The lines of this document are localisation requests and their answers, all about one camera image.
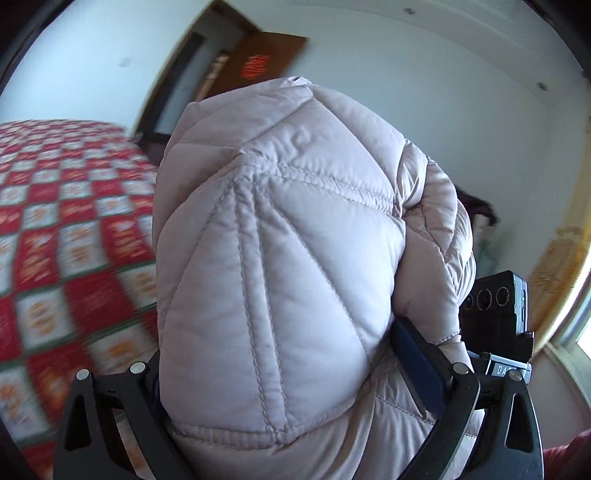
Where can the brown door frame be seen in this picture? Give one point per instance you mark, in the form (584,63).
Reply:
(216,30)

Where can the red sleeve forearm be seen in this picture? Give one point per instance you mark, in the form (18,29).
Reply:
(569,462)

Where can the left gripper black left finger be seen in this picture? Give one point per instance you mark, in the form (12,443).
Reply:
(89,445)

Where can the window with frame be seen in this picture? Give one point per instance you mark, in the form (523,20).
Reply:
(571,344)

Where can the light pink quilted down jacket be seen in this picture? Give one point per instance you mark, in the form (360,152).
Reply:
(291,226)

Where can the white wall switch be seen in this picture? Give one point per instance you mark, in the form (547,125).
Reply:
(124,62)

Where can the yellow curtain left of window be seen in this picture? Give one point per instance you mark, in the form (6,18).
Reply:
(556,281)

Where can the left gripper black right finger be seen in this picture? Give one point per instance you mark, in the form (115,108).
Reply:
(508,445)

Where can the red double happiness decal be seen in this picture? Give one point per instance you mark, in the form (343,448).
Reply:
(256,68)

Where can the red patchwork bear bedspread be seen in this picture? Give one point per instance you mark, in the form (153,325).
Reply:
(77,268)

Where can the brown wooden door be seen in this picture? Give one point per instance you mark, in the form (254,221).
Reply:
(283,49)

